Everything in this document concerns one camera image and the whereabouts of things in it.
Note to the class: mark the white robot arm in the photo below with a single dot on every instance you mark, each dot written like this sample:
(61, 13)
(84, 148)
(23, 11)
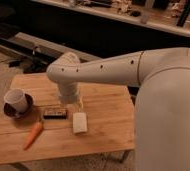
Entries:
(162, 107)

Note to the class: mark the wooden table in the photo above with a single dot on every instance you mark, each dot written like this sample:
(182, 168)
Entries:
(110, 114)

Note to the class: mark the dark rectangular box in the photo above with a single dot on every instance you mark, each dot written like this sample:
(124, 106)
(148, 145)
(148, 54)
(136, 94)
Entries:
(55, 113)

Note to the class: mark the orange carrot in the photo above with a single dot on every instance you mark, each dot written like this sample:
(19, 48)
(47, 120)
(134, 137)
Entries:
(35, 131)

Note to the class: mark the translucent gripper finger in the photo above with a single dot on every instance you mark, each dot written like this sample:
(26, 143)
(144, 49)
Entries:
(79, 104)

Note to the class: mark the white sponge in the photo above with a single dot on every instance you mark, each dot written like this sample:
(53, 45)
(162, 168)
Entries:
(79, 122)

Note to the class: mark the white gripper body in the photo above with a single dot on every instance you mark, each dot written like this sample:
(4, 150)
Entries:
(68, 92)

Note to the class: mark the white mug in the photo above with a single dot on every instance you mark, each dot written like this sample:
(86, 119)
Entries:
(16, 98)

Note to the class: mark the dark brown bowl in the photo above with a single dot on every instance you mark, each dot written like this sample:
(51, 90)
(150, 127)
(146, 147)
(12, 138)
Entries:
(13, 113)

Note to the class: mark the long background shelf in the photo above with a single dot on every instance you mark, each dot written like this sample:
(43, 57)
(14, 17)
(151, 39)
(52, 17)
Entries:
(155, 20)

